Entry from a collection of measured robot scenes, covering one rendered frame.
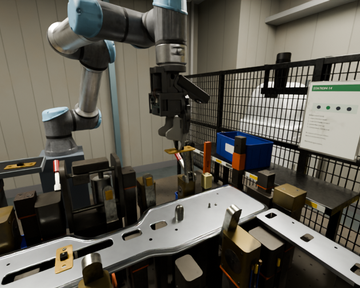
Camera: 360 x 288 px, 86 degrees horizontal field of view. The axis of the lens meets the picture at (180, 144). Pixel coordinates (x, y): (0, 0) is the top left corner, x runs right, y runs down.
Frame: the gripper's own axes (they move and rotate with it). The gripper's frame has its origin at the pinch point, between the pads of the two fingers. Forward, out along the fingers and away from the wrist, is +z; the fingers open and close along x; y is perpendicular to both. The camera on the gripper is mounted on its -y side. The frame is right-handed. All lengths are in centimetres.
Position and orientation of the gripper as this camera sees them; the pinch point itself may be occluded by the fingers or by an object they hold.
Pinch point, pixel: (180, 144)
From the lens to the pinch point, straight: 53.9
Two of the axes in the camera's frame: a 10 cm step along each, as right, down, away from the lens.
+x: 5.1, 2.3, -8.3
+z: 0.1, 9.6, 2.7
